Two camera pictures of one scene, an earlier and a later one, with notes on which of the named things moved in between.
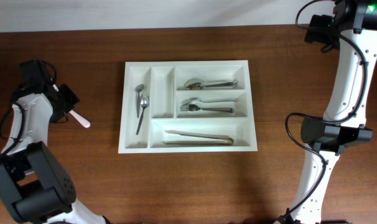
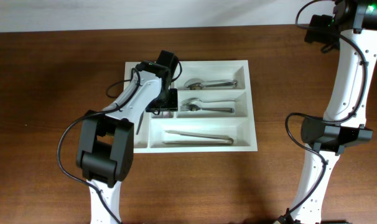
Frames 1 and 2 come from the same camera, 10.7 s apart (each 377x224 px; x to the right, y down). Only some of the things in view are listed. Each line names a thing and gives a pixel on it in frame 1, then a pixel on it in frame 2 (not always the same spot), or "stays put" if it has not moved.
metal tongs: (229, 141) stays put
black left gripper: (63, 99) -> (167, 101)
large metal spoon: (201, 85) stays put
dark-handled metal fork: (194, 107) stays put
